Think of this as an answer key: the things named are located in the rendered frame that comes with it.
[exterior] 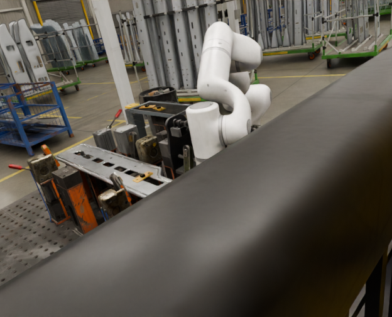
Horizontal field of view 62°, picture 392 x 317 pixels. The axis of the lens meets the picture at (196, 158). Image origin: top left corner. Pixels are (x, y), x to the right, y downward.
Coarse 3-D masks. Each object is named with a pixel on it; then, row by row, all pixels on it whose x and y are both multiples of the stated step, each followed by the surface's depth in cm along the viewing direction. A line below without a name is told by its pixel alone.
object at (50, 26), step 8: (48, 24) 1374; (56, 24) 1368; (40, 32) 1437; (48, 32) 1390; (56, 32) 1400; (64, 40) 1398; (48, 48) 1483; (56, 48) 1465; (64, 48) 1415; (48, 56) 1500; (56, 56) 1467; (64, 56) 1448; (72, 56) 1430; (56, 64) 1498; (72, 64) 1447
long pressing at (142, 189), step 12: (84, 144) 182; (60, 156) 173; (72, 156) 169; (96, 156) 163; (108, 156) 160; (120, 156) 156; (84, 168) 152; (96, 168) 149; (108, 168) 146; (132, 168) 142; (144, 168) 139; (156, 168) 137; (108, 180) 136; (132, 180) 131; (156, 180) 128; (168, 180) 124; (132, 192) 123; (144, 192) 120
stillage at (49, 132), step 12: (24, 84) 566; (48, 84) 510; (0, 96) 470; (24, 96) 587; (12, 108) 469; (24, 108) 599; (60, 108) 530; (0, 120) 506; (12, 120) 535; (24, 120) 486; (36, 120) 525; (48, 120) 548; (12, 132) 584; (24, 132) 487; (36, 132) 524; (48, 132) 546; (60, 132) 534; (72, 132) 552; (12, 144) 519; (24, 144) 493
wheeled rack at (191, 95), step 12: (228, 0) 458; (120, 12) 536; (168, 12) 524; (252, 24) 529; (252, 36) 537; (132, 60) 567; (252, 72) 548; (252, 84) 545; (180, 96) 556; (192, 96) 542
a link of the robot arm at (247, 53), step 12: (216, 24) 100; (216, 36) 97; (228, 36) 98; (240, 36) 109; (204, 48) 97; (228, 48) 96; (240, 48) 107; (252, 48) 110; (240, 60) 109; (252, 60) 111
